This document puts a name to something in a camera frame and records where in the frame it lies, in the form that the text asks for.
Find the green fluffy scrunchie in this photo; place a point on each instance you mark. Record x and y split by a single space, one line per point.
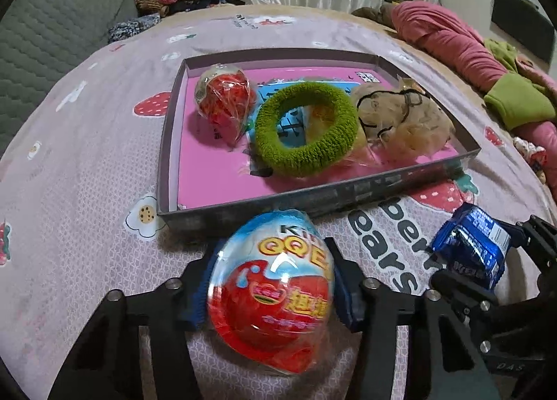
278 143

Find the blue snack packet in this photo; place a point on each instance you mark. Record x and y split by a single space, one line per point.
472 243

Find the grey tray with pink bottom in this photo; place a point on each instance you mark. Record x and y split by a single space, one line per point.
209 173

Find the green fleece cloth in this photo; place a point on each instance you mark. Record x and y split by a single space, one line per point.
518 99

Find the pink quilt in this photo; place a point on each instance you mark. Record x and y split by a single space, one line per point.
448 38

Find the red wrapped toy egg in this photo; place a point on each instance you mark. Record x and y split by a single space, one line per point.
224 95

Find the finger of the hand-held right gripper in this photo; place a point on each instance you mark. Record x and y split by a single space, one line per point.
533 234
452 286

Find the purple printed bed sheet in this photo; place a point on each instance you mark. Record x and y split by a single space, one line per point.
87 165

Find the white and red cloth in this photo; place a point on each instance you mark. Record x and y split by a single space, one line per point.
531 154

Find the black television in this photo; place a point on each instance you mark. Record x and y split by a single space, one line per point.
520 21

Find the red and blue toy egg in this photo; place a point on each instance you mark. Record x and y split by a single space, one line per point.
270 295

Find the grey quilted headboard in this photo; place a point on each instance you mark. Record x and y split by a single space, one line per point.
52 34

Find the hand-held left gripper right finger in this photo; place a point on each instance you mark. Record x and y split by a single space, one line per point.
348 295

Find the brown cloth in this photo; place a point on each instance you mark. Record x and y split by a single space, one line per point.
370 12

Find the blue patterned cloth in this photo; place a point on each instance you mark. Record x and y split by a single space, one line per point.
130 27

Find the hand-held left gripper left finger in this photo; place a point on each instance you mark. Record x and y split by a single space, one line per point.
200 300

